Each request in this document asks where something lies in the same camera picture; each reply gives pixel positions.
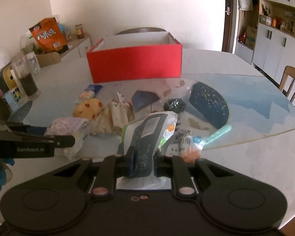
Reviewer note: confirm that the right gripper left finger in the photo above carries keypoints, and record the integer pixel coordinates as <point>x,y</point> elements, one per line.
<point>110,169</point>

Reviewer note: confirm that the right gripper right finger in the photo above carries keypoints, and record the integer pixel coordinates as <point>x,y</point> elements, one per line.
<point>180,173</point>

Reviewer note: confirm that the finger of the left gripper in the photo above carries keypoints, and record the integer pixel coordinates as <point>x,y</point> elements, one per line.
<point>62,141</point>

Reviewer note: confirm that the pale purple packet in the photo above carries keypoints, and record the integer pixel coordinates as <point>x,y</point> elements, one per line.
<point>77,127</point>

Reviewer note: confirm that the white chicken sausage packet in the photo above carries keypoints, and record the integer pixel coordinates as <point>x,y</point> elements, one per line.
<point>187,143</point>

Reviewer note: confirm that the silver foil bag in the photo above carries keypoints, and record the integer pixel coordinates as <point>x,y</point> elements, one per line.
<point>114,117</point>

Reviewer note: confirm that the blue white small packet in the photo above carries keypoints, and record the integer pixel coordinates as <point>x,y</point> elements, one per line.
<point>90,92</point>

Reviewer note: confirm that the dark crinkled small packet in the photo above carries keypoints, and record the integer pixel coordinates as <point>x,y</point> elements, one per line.
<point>174,105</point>

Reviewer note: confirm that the colourful cube box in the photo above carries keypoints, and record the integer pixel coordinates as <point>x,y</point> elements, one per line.
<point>15,99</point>

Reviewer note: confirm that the glass jar dark contents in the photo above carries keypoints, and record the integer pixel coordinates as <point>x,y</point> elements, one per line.
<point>24,75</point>

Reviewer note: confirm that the red cardboard box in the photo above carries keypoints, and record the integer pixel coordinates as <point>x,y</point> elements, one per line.
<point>144,55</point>

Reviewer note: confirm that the white low sideboard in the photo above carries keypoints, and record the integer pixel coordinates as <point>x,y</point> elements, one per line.
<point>77,49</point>

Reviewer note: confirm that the orange snack bag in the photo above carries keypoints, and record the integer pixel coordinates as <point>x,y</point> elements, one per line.
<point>48,36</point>

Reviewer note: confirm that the red lidded sauce jar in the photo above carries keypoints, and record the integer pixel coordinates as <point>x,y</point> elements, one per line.
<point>79,31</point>

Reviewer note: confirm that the wooden chair at right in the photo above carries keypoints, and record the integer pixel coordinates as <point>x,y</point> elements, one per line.
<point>287,84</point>

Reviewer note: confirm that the white hanging tote bag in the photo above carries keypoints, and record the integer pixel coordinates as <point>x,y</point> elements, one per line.
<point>245,5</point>

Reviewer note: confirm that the white wall cabinet unit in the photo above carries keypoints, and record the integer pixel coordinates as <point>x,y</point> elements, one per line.
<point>266,36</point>

